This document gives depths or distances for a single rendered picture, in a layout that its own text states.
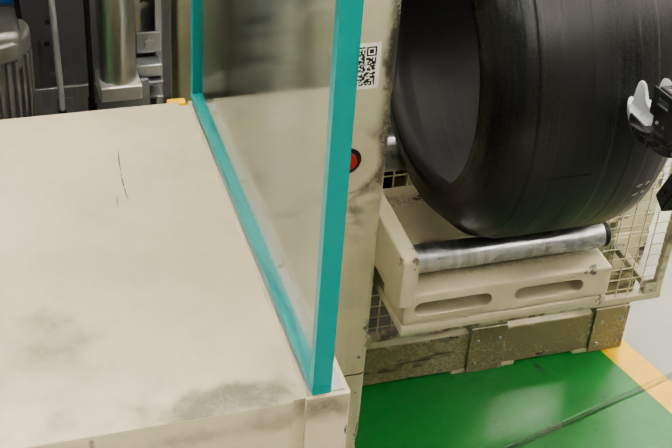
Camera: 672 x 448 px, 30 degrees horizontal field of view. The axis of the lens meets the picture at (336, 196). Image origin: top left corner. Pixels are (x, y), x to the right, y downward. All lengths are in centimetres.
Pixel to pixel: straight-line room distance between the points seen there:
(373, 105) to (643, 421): 148
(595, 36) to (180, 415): 83
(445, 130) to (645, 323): 133
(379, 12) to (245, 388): 73
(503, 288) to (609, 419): 113
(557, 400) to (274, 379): 195
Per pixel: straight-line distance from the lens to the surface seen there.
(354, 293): 203
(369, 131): 185
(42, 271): 132
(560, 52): 169
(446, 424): 298
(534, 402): 307
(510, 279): 200
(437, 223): 220
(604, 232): 206
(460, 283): 197
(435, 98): 220
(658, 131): 164
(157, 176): 145
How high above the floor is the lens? 208
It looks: 35 degrees down
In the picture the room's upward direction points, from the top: 4 degrees clockwise
